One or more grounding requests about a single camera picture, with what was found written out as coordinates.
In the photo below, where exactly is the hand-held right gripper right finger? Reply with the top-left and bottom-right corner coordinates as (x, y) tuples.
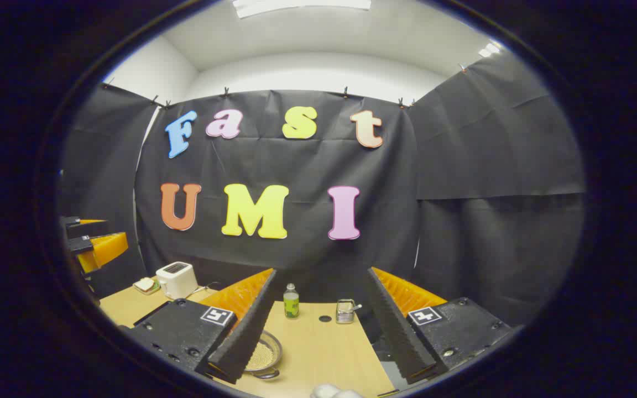
(367, 267), (513, 385)

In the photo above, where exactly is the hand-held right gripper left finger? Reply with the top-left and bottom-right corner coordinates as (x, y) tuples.
(128, 268), (278, 385)

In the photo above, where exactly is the stainless steel pot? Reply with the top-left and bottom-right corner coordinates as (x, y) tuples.
(244, 330), (284, 380)

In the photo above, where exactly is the pile of soybeans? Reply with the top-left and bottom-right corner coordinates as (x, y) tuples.
(247, 340), (275, 371)

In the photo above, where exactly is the small plate with bread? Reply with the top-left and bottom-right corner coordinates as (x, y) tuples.
(133, 276), (161, 295)

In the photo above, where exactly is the green label drink bottle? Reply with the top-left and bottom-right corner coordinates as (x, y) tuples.
(284, 284), (300, 319)

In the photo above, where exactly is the white toaster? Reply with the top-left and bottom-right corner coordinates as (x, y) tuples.
(155, 261), (199, 300)

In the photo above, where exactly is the black backdrop cloth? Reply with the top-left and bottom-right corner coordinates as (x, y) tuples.
(59, 53), (587, 327)

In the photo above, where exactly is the ceiling light panel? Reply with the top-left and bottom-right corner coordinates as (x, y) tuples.
(233, 0), (372, 18)

